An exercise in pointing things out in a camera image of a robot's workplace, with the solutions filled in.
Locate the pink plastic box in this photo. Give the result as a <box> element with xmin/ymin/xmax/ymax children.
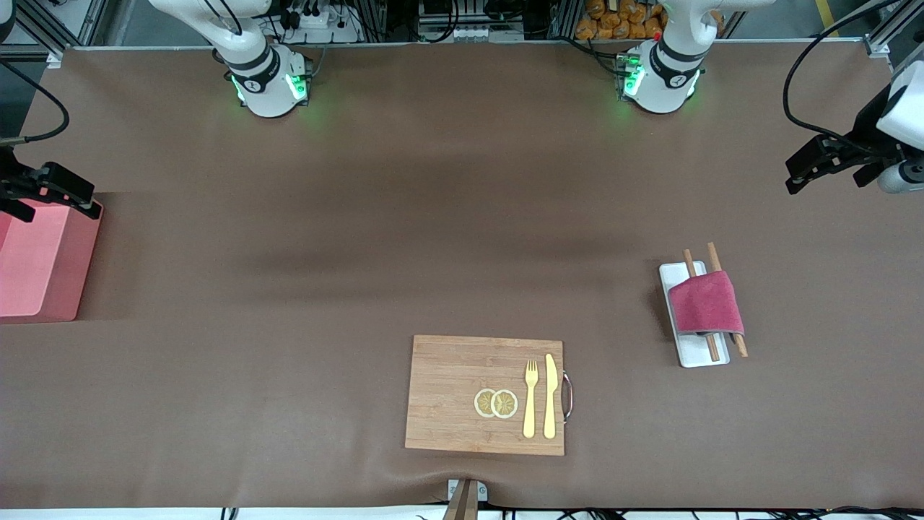
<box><xmin>0</xmin><ymin>191</ymin><xmax>103</xmax><ymax>324</ymax></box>

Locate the wooden cutting board, metal handle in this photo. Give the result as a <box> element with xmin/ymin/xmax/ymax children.
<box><xmin>404</xmin><ymin>334</ymin><xmax>575</xmax><ymax>457</ymax></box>

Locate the aluminium frame profile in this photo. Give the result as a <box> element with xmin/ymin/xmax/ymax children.
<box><xmin>0</xmin><ymin>0</ymin><xmax>109</xmax><ymax>69</ymax></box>
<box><xmin>863</xmin><ymin>0</ymin><xmax>924</xmax><ymax>59</ymax></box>

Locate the black electronics box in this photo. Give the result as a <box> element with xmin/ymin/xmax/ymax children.
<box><xmin>419</xmin><ymin>0</ymin><xmax>528</xmax><ymax>24</ymax></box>

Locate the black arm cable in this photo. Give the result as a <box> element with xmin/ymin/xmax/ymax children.
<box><xmin>783</xmin><ymin>0</ymin><xmax>899</xmax><ymax>156</ymax></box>
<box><xmin>0</xmin><ymin>61</ymin><xmax>71</xmax><ymax>145</ymax></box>

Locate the brown mount bar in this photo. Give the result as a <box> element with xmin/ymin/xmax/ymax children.
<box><xmin>442</xmin><ymin>482</ymin><xmax>479</xmax><ymax>520</ymax></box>

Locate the red cloth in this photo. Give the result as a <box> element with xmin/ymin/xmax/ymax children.
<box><xmin>668</xmin><ymin>271</ymin><xmax>745</xmax><ymax>337</ymax></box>

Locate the white rectangular tray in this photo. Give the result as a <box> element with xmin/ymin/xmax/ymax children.
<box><xmin>658</xmin><ymin>261</ymin><xmax>731</xmax><ymax>368</ymax></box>

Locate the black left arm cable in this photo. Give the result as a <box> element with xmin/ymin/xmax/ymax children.
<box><xmin>783</xmin><ymin>0</ymin><xmax>899</xmax><ymax>156</ymax></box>

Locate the brown wooden chopstick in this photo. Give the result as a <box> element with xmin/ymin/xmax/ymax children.
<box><xmin>707</xmin><ymin>242</ymin><xmax>749</xmax><ymax>358</ymax></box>
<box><xmin>683</xmin><ymin>249</ymin><xmax>721</xmax><ymax>362</ymax></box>

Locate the yellow fork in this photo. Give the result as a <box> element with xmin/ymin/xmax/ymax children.
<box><xmin>523</xmin><ymin>360</ymin><xmax>539</xmax><ymax>439</ymax></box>

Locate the orange bread pile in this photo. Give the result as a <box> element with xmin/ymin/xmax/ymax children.
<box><xmin>575</xmin><ymin>0</ymin><xmax>725</xmax><ymax>40</ymax></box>

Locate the white power strip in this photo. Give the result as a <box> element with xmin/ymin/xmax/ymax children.
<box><xmin>287</xmin><ymin>6</ymin><xmax>334</xmax><ymax>30</ymax></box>

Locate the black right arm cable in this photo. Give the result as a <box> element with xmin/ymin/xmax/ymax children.
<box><xmin>0</xmin><ymin>61</ymin><xmax>71</xmax><ymax>145</ymax></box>

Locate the yellow knife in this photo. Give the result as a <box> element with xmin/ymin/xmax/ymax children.
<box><xmin>544</xmin><ymin>353</ymin><xmax>559</xmax><ymax>440</ymax></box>

